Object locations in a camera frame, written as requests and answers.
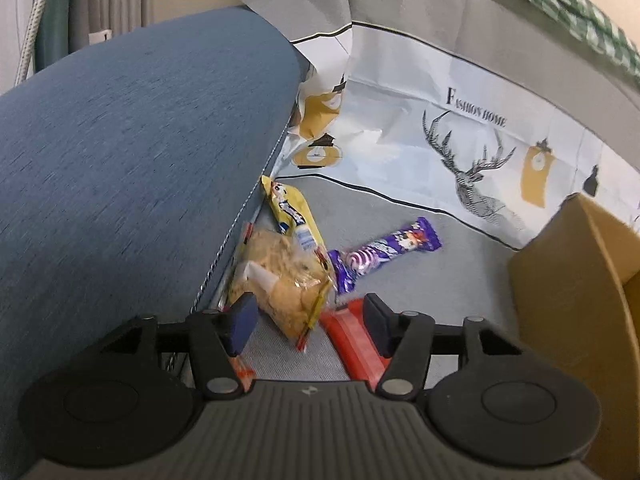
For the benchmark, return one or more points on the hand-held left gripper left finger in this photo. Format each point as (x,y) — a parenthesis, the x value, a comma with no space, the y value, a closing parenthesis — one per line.
(243,322)

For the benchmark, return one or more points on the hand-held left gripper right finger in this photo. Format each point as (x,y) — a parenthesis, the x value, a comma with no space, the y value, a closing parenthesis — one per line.
(378,324)

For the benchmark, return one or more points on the red snack packet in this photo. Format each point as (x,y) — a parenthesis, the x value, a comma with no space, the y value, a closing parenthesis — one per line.
(350,336)

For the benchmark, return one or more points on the clear cookie packet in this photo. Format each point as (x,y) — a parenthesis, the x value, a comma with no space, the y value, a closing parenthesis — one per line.
(285,280)

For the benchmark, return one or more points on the purple snack bar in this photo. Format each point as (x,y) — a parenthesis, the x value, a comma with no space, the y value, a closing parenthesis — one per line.
(380,252)

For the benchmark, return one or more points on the yellow snack packet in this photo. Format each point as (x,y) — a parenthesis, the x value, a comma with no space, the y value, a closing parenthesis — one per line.
(295,210)

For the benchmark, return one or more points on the brown cardboard box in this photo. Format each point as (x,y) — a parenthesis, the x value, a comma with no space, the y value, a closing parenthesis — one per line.
(565,280)

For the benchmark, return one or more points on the blue sofa cushion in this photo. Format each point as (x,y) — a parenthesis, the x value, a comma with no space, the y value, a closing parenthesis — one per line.
(125,160)

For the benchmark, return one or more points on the grey deer print bed sheet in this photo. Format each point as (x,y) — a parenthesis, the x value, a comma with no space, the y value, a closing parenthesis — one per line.
(400,110)

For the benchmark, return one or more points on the white label tag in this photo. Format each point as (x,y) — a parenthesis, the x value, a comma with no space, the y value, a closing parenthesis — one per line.
(98,36)

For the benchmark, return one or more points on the teal cloth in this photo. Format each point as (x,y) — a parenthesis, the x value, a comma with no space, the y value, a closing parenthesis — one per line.
(52,35)

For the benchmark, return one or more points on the green checked cloth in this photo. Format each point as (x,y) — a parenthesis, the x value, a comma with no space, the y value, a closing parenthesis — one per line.
(575,15)

